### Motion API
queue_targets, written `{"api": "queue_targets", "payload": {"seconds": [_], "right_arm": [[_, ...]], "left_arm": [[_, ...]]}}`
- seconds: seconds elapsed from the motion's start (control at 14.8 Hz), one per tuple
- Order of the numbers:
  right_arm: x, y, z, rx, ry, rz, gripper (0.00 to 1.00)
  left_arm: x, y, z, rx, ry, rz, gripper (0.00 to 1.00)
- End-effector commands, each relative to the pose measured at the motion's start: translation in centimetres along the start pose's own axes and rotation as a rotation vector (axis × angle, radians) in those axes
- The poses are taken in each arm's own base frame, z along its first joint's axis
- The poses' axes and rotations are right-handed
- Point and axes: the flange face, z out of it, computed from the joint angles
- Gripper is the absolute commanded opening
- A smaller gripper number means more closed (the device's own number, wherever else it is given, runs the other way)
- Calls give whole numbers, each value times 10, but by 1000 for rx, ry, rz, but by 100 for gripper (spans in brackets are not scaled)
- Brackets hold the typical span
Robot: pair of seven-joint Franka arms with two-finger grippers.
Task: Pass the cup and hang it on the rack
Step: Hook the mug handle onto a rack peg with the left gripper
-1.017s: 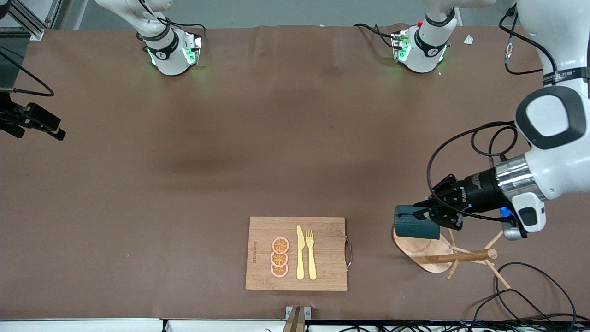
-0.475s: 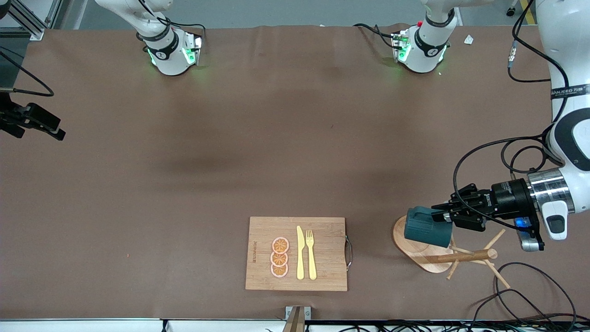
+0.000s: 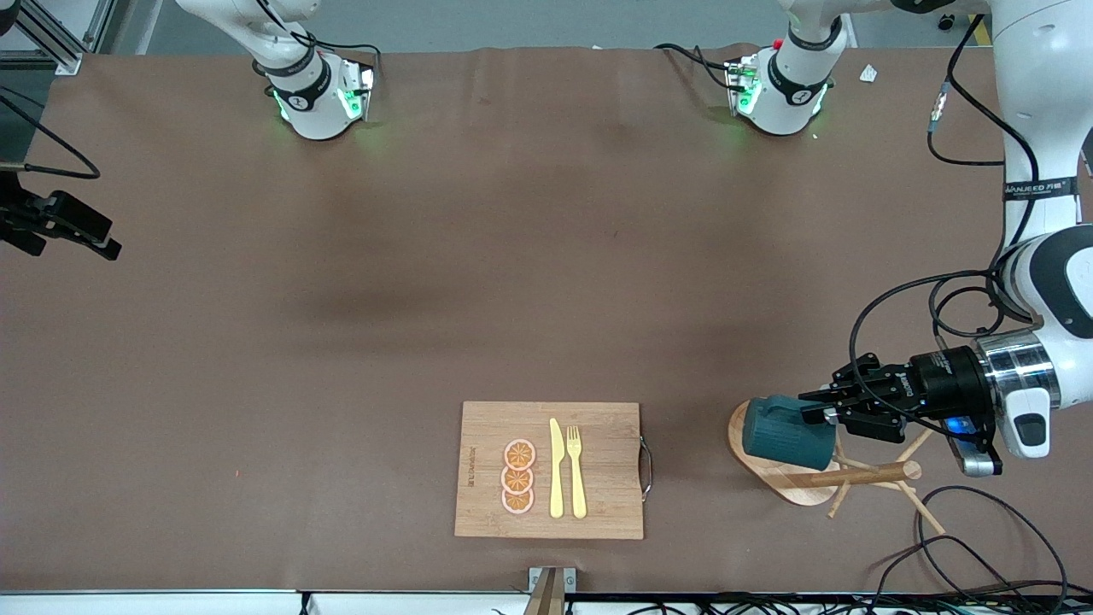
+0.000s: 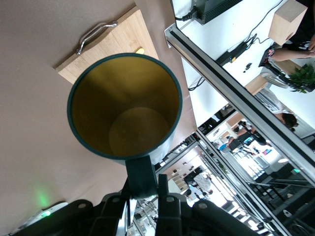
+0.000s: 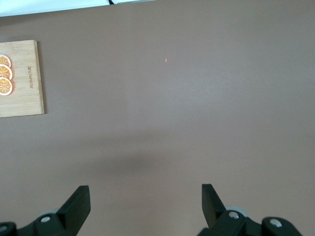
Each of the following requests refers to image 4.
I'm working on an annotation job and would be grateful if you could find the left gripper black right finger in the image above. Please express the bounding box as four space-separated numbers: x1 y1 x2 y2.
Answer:
155 173 269 236

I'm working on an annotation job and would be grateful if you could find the green potted plant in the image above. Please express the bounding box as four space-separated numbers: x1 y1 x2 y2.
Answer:
287 63 315 94

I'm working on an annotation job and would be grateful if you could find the bamboo cutting board metal handle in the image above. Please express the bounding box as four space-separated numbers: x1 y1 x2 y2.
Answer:
54 5 159 86

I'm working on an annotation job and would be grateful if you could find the dark green cup yellow inside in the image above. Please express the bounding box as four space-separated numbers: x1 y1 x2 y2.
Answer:
66 52 184 199

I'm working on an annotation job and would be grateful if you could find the aluminium table frame rail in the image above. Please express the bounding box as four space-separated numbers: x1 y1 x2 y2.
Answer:
163 25 315 188

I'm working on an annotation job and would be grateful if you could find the cardboard box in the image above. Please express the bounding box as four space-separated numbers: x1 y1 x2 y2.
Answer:
268 0 309 46

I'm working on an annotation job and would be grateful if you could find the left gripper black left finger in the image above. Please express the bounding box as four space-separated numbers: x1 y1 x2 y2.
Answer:
56 177 131 236

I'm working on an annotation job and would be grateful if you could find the black power supply box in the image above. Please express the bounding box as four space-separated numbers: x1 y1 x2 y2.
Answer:
192 0 244 26

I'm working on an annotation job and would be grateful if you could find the person in striped shirt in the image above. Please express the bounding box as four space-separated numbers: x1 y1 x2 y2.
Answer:
254 87 300 131

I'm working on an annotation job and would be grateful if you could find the black power brick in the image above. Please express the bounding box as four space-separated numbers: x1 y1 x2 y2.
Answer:
216 40 250 67

